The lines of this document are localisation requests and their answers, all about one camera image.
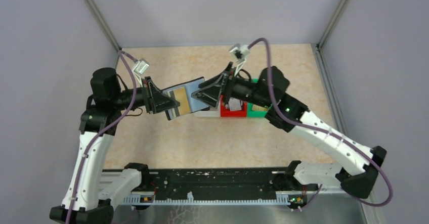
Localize black leather card holder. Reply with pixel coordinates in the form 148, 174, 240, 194
162, 77, 205, 93

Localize gold card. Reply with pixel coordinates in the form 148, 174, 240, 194
168, 87, 191, 118
251, 105, 269, 112

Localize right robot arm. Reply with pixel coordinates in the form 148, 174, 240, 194
191, 64, 387, 199

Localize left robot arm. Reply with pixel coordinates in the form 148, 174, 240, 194
50, 67, 179, 223

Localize white cards in red bin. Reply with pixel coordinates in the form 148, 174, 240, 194
225, 98, 242, 112

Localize gold card in green bin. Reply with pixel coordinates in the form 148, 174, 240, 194
251, 105, 269, 112

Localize white plastic bin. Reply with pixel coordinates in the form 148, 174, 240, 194
194, 108, 221, 118

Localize red plastic bin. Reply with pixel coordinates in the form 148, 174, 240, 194
220, 96, 247, 118

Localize green plastic bin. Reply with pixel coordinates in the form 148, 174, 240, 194
246, 78, 274, 119

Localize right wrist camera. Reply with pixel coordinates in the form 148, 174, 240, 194
229, 43, 250, 76

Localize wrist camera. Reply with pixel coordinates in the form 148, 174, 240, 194
132, 59, 150, 77
229, 43, 250, 76

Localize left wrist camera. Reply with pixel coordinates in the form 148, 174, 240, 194
132, 59, 150, 77

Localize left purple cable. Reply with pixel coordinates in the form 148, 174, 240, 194
65, 50, 140, 224

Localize aluminium frame rail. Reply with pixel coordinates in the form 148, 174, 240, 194
68, 170, 373, 206

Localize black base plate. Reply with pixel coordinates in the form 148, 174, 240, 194
119, 167, 318, 201

